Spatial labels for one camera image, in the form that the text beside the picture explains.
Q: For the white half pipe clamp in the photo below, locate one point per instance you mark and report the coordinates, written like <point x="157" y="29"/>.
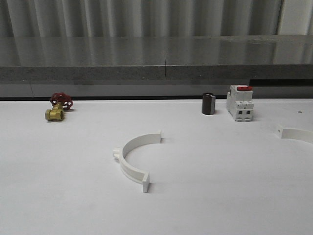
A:
<point x="136" y="156"/>
<point x="294" y="134"/>

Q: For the black cylindrical capacitor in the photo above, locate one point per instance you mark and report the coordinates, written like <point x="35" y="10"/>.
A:
<point x="208" y="103"/>

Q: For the white red circuit breaker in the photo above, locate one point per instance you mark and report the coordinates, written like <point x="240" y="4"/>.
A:
<point x="239" y="102"/>

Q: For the grey stone ledge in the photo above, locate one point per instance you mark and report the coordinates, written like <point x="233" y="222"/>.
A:
<point x="276" y="66"/>

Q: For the brass valve red handle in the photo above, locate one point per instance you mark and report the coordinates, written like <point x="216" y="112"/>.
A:
<point x="60" y="102"/>

